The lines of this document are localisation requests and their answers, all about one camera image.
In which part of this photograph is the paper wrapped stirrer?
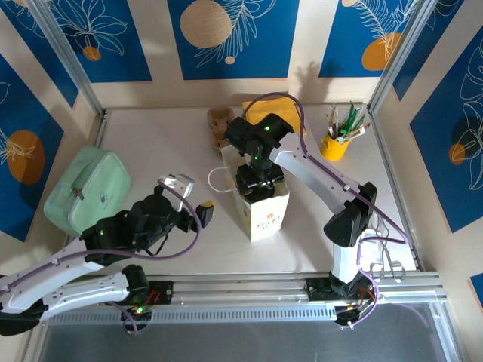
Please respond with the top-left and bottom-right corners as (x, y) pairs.
(325, 102), (338, 133)
(337, 123), (371, 144)

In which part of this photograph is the metal wire hook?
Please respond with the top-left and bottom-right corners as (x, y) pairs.
(371, 225), (408, 283)

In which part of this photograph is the grey metal plate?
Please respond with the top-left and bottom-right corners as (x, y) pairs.
(37, 301), (454, 362)

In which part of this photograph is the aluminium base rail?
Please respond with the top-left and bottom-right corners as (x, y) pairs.
(32, 271), (448, 321)

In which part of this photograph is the mint green zip pouch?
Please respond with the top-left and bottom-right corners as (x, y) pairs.
(43, 146), (132, 235)

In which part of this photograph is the aluminium frame post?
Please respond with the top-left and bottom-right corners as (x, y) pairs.
(368, 0), (434, 116)
(28, 0), (106, 118)

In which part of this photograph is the white printed paper bag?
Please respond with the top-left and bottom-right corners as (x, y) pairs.
(207, 145), (291, 242)

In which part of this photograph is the stack of yellow napkins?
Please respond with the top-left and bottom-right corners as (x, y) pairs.
(242, 98), (307, 137)

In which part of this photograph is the aluminium side rail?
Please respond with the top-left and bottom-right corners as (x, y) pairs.
(371, 108), (424, 272)
(91, 109), (111, 149)

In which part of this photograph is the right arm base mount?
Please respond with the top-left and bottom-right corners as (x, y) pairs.
(304, 277), (378, 302)

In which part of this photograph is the stack of cardboard cup carriers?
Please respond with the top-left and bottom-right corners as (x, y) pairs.
(206, 107), (235, 152)

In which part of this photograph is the green wrapped stirrer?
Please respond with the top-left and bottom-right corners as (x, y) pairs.
(338, 100), (358, 137)
(342, 108), (367, 135)

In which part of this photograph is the yellow stirrer holder cup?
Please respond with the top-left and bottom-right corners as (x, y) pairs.
(319, 131), (351, 162)

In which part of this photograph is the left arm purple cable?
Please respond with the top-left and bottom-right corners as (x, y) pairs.
(0, 179), (203, 336)

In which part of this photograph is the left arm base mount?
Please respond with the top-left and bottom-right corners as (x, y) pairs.
(104, 281), (175, 307)

